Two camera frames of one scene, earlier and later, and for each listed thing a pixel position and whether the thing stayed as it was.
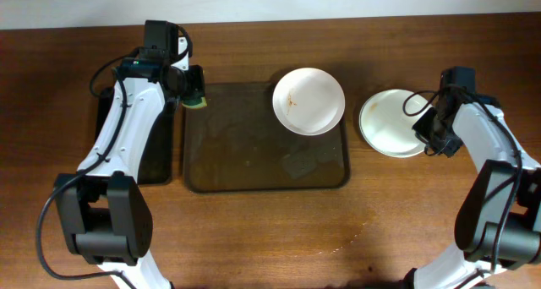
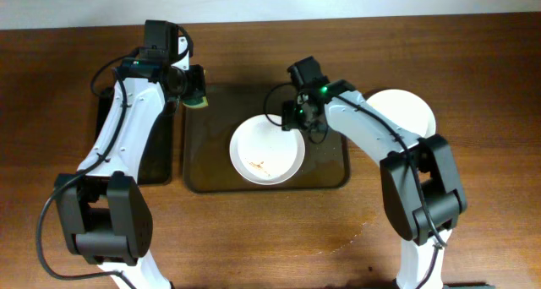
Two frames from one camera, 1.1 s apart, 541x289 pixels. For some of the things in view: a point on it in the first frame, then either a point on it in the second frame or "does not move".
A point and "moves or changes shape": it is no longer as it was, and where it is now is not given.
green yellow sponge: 194,100 does not move
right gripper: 421,127 -> 288,114
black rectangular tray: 156,163 does not move
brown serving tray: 236,143 does not move
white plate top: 308,101 moves or changes shape
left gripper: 199,82 does not move
